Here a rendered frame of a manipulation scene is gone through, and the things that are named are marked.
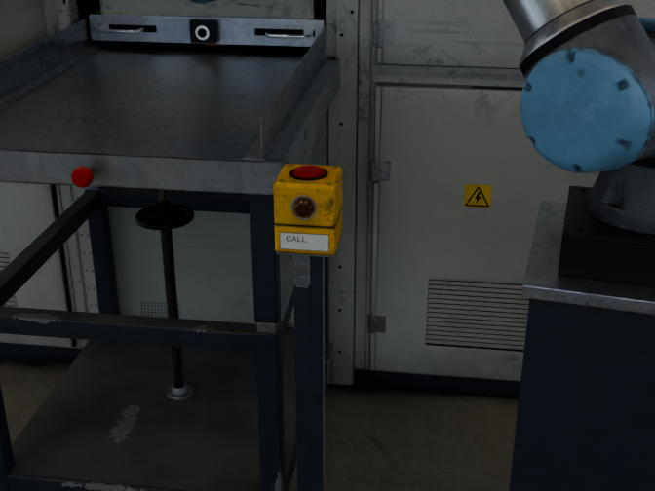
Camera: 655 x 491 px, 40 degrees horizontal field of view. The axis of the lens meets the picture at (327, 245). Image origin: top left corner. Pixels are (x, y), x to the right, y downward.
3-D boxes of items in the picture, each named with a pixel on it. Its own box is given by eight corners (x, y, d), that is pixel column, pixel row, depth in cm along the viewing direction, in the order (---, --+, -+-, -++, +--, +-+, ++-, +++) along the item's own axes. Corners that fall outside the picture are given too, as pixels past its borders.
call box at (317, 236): (334, 259, 116) (334, 185, 112) (274, 255, 117) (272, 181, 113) (342, 234, 123) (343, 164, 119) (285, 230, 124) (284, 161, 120)
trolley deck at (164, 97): (285, 196, 139) (284, 160, 136) (-91, 176, 146) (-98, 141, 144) (339, 85, 200) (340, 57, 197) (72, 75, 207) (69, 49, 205)
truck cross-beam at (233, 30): (324, 47, 200) (324, 19, 198) (91, 40, 207) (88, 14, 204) (327, 42, 205) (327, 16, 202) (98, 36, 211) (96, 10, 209)
